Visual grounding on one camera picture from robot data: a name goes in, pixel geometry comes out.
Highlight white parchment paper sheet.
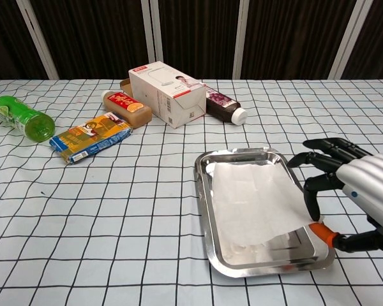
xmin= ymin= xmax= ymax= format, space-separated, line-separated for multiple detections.
xmin=212 ymin=163 xmax=326 ymax=252

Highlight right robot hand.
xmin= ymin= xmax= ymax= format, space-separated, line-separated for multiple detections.
xmin=286 ymin=137 xmax=383 ymax=253

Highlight silver metal tray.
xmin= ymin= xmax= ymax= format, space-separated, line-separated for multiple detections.
xmin=194 ymin=147 xmax=336 ymax=279

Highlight brown drink bottle red label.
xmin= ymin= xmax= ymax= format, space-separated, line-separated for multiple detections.
xmin=102 ymin=90 xmax=153 ymax=129

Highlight black white checkered tablecloth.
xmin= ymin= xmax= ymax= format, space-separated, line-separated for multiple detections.
xmin=0 ymin=78 xmax=383 ymax=306

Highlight green plastic bottle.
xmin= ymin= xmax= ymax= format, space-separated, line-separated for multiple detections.
xmin=0 ymin=95 xmax=56 ymax=142

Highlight dark folding screen white frames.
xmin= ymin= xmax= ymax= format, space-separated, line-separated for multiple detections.
xmin=0 ymin=0 xmax=383 ymax=80

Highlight dark purple juice bottle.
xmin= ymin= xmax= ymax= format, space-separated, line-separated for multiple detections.
xmin=205 ymin=86 xmax=248 ymax=126

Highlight yellow blue snack package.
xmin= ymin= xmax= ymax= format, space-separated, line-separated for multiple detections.
xmin=49 ymin=112 xmax=133 ymax=165

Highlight white cardboard box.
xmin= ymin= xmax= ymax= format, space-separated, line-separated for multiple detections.
xmin=119 ymin=61 xmax=207 ymax=129

